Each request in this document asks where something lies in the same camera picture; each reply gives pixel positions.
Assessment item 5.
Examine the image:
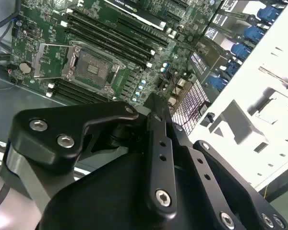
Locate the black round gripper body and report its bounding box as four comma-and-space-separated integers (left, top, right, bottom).
39, 122, 218, 230

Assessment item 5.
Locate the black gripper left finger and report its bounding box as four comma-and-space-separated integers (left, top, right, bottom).
0, 92, 179, 220

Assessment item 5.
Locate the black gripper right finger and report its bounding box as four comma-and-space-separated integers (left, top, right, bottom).
156, 94, 288, 230

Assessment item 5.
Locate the metal socket cover frame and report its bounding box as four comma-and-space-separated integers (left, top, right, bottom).
32, 42, 81, 80

